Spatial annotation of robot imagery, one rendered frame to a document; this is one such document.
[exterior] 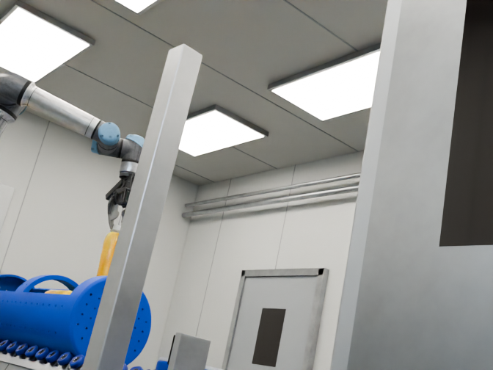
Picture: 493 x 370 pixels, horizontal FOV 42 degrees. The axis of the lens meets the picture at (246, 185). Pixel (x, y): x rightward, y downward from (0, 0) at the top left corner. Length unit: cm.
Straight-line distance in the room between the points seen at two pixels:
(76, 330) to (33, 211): 542
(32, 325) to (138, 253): 87
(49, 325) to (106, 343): 75
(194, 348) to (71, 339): 44
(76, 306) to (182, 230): 626
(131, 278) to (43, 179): 609
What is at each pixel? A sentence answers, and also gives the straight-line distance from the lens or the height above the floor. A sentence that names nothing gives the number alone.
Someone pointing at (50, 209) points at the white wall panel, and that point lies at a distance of 741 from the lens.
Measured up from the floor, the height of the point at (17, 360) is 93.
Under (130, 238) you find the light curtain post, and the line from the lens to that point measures 137.
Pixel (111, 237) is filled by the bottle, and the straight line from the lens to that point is 238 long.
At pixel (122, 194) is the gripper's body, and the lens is 240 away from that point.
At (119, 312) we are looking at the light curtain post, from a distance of 136.
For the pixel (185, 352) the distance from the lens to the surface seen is 168.
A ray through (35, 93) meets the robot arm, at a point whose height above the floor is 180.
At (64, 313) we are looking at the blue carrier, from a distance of 200.
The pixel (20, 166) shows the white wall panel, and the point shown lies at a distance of 735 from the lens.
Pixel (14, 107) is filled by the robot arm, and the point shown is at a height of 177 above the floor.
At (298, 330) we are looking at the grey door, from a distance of 611.
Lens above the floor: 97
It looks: 18 degrees up
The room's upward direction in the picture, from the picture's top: 12 degrees clockwise
